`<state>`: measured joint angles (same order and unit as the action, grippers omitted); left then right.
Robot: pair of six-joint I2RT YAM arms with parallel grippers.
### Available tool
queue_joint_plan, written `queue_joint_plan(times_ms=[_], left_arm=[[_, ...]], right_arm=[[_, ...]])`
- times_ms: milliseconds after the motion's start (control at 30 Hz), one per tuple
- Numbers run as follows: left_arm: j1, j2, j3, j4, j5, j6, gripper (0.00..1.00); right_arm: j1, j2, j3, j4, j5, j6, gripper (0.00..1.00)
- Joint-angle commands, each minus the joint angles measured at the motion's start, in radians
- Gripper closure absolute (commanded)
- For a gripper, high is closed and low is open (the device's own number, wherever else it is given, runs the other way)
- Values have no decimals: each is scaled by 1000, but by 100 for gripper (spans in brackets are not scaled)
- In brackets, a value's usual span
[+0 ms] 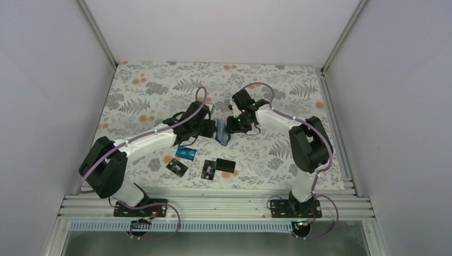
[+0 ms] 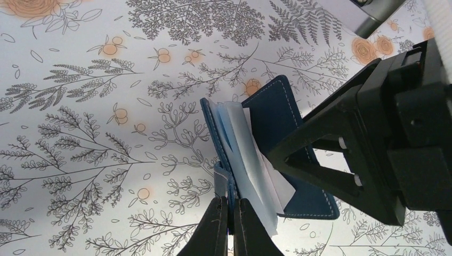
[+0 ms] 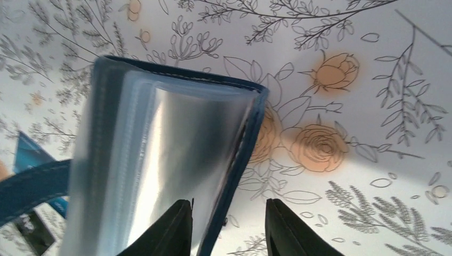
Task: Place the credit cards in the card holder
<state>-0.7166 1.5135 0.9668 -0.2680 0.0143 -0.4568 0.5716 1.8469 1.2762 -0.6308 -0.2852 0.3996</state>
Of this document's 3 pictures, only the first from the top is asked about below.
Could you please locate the blue card holder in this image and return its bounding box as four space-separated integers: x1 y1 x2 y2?
215 119 230 146

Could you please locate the black card with white logo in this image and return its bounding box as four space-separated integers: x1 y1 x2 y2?
201 160 216 180

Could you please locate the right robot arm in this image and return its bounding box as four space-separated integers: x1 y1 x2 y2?
223 89 333 217

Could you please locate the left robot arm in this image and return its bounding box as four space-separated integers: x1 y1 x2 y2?
78 101 215 216

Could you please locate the blue credit card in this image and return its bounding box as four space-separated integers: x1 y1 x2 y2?
175 146 197 161

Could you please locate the plain black card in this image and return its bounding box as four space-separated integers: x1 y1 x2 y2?
215 158 236 173

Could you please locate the black card with chip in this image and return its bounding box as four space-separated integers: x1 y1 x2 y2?
166 158 188 178

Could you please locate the floral table mat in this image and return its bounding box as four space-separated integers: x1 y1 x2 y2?
95 61 329 189

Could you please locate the perforated cable duct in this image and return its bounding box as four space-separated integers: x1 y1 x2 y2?
69 220 293 233

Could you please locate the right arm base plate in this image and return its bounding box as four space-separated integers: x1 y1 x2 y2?
269 199 322 219

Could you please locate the aluminium rail frame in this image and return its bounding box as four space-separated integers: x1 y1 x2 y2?
44 187 386 255

